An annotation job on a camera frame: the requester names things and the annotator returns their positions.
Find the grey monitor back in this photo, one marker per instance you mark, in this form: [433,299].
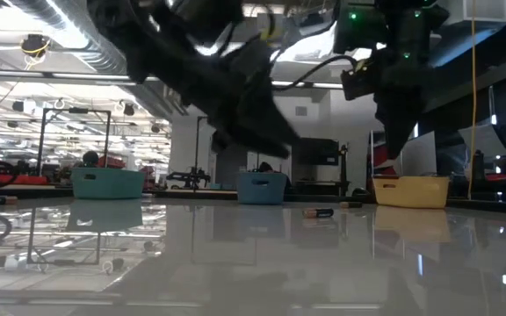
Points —
[483,140]

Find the black bottle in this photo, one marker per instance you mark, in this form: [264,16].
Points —
[478,167]

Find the person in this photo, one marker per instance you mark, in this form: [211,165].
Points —
[90,158]
[265,167]

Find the silver ceiling air duct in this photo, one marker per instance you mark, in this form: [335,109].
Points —
[81,39]

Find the ceiling light tube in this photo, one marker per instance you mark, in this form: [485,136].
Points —
[327,85]
[59,76]
[288,83]

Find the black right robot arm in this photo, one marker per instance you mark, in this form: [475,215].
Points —
[411,30]

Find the black background monitor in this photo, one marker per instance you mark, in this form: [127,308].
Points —
[319,151]

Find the white ceiling box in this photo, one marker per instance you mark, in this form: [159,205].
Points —
[481,11]

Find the blue-grey plastic bin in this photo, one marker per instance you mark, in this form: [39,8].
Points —
[262,193]

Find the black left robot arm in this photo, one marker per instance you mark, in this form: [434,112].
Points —
[169,52]

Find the black yellow ceiling reel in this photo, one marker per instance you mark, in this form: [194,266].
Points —
[35,44]

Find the black metal frame stand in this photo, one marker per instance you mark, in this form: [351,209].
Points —
[41,145]
[198,149]

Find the black background robot arm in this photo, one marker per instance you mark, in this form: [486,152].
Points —
[189,177]

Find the white monitor back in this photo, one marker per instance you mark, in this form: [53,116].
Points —
[420,160]

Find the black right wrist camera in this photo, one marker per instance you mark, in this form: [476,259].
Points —
[358,85]

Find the red flat item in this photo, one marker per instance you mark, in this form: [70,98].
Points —
[496,177]

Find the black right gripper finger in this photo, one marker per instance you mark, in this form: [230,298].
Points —
[406,123]
[389,127]

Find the teal plastic bin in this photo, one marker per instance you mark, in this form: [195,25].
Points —
[108,186]

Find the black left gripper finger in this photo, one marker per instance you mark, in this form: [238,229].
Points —
[253,138]
[275,123]

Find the yellow plastic bin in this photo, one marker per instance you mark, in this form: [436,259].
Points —
[411,195]

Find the black office desk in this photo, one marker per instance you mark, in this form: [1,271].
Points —
[499,188]

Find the red tray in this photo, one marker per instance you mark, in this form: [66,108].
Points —
[24,179]

